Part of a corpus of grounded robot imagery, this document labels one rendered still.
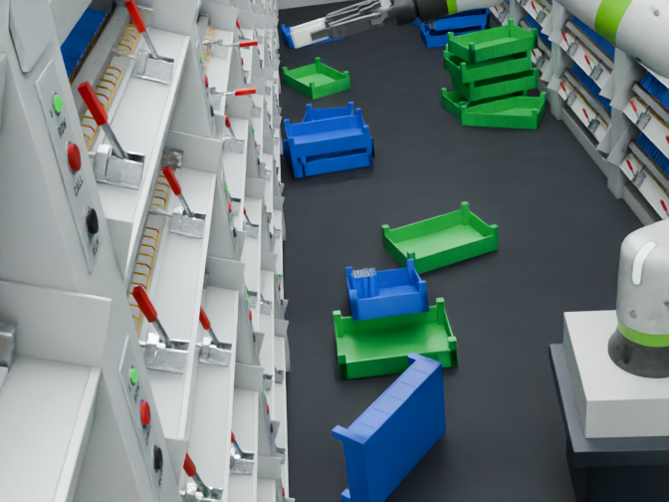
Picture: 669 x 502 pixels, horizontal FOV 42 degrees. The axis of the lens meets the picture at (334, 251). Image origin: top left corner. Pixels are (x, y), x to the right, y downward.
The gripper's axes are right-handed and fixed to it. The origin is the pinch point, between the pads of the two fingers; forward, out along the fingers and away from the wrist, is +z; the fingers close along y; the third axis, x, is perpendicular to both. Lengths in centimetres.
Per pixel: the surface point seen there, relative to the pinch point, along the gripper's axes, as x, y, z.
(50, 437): 17, -130, 14
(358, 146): -82, 138, 2
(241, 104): -14.9, 17.4, 19.7
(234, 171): -18.5, -10.5, 21.3
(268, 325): -58, -5, 28
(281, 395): -77, -5, 31
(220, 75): 0.5, -11.4, 17.1
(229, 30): 1.1, 17.0, 16.6
